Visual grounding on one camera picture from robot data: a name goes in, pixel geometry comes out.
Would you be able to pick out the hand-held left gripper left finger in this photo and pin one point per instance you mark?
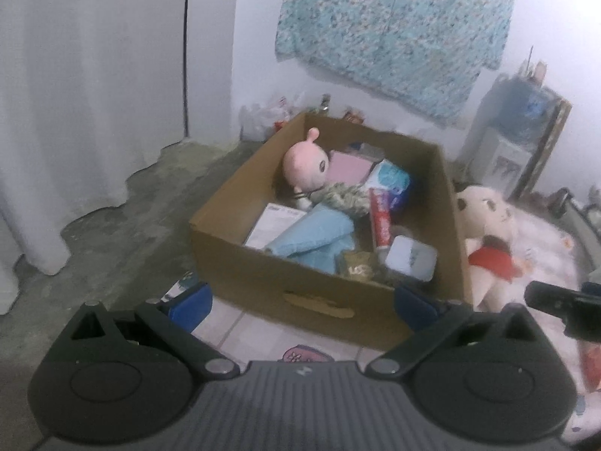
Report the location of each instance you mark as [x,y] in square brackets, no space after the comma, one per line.
[190,307]

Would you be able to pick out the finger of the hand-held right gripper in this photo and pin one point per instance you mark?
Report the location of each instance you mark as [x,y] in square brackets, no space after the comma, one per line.
[551,297]

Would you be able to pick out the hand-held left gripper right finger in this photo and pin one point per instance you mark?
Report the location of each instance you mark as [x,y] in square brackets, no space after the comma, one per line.
[415,310]

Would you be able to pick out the white paper cup container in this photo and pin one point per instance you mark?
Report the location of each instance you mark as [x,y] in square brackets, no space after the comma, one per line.
[411,258]

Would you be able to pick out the gold tissue pack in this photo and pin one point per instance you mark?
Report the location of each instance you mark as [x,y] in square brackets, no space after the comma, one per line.
[359,265]

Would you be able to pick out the brown cardboard box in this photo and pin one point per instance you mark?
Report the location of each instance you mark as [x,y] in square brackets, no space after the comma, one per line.
[263,272]

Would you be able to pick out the plush doll with red shirt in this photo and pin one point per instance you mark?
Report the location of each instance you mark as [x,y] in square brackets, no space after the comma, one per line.
[488,225]

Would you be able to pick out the red and white toothpaste tube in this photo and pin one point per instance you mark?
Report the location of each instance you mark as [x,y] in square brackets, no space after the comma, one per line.
[381,221]

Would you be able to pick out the white paper leaflet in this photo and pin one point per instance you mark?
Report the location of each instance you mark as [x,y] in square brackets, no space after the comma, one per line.
[274,223]

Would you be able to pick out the teal towel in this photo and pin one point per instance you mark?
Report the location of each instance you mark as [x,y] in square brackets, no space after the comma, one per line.
[314,235]

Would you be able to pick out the blue and white tissue pack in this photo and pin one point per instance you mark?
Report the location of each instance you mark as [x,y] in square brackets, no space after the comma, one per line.
[389,181]

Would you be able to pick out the grey-green fluffy scarf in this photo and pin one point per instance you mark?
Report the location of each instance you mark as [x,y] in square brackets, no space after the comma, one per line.
[340,195]

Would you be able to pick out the red and pink wet wipes pack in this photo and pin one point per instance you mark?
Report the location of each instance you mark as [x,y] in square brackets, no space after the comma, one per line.
[347,169]

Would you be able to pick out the pink plush toy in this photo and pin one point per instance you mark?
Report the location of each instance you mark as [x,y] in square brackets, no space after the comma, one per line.
[303,164]

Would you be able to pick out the checked floral bedsheet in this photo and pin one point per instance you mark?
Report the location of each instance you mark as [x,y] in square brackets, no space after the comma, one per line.
[263,333]

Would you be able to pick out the white water dispenser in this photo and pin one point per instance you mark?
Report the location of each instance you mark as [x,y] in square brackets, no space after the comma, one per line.
[512,141]

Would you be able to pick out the plastic bags with red print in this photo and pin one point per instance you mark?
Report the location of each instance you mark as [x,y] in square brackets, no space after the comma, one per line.
[263,117]

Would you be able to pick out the white curtain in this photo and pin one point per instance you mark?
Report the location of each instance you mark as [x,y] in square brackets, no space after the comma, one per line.
[94,80]

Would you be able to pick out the wooden frame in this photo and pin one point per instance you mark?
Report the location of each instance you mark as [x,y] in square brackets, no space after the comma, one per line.
[544,150]

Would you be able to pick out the floral cloth on wall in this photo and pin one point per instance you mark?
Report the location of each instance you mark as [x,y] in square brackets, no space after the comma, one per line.
[394,33]

